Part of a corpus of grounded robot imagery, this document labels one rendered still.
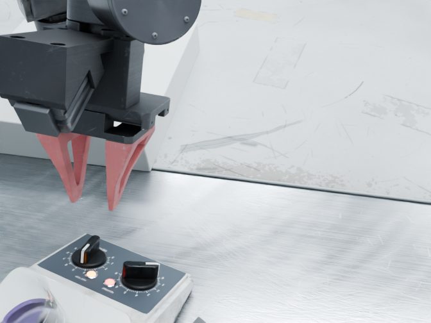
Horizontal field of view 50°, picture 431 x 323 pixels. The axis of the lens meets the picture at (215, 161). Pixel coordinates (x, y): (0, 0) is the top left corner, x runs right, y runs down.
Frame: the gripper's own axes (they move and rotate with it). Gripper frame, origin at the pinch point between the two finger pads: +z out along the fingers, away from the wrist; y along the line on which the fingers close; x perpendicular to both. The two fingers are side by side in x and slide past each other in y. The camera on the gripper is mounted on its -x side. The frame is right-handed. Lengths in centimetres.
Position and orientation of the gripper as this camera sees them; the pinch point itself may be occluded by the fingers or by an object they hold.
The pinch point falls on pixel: (95, 195)
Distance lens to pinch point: 42.2
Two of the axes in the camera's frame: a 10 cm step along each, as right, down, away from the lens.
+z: -1.4, 9.3, 3.4
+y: 9.7, 1.9, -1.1
